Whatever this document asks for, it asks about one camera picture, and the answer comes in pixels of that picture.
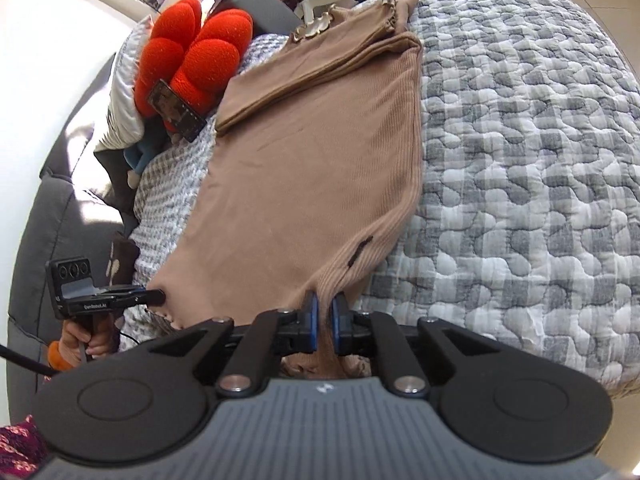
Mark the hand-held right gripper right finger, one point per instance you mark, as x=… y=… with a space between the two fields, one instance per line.
x=339 y=325

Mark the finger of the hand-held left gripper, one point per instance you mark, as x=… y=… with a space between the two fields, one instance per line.
x=150 y=296

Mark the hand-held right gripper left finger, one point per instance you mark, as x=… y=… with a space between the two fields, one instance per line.
x=312 y=325

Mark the tan ribbed sweater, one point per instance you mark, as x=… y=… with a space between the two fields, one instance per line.
x=300 y=185

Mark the person's left hand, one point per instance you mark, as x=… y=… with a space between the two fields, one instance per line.
x=102 y=337

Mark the dark grey cushion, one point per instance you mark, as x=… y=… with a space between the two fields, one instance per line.
x=117 y=255

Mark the dark grey sofa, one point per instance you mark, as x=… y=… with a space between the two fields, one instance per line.
x=65 y=210

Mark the blue plush toy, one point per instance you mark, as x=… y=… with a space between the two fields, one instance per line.
x=145 y=152

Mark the person's pink patterned clothing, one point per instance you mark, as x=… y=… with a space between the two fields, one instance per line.
x=17 y=447

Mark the black smartphone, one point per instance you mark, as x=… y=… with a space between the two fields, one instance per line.
x=175 y=107

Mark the white printed pillow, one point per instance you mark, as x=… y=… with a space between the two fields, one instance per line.
x=125 y=100

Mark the grey checked quilted blanket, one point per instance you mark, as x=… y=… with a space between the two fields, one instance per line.
x=525 y=185

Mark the red pumpkin plush cushion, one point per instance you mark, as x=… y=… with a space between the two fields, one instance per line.
x=200 y=65

